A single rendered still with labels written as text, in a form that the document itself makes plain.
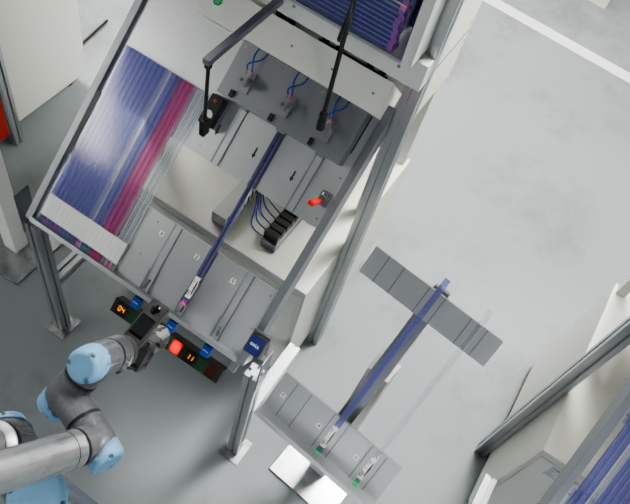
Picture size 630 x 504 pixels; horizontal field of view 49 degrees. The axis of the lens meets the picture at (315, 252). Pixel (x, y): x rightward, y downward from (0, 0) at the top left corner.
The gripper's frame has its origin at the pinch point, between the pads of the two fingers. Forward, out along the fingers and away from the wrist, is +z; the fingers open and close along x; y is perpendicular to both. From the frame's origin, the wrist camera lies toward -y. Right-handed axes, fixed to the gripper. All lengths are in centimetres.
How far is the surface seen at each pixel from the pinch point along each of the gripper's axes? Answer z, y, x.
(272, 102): -2, -61, -4
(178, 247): 3.8, -17.9, -8.6
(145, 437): 48, 54, -3
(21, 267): 62, 38, -78
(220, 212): 31.7, -25.5, -12.7
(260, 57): -2, -68, -12
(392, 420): 85, 15, 63
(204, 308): 3.7, -8.6, 5.1
